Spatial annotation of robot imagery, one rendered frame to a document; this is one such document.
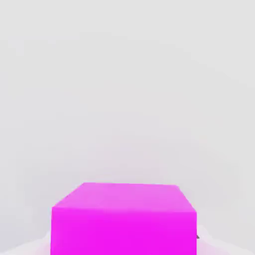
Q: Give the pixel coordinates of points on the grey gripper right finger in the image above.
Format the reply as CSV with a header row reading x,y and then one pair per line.
x,y
211,246

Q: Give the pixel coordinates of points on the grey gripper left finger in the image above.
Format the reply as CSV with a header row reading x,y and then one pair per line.
x,y
33,248

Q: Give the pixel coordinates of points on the small magenta cube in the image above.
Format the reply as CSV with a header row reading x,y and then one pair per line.
x,y
123,225

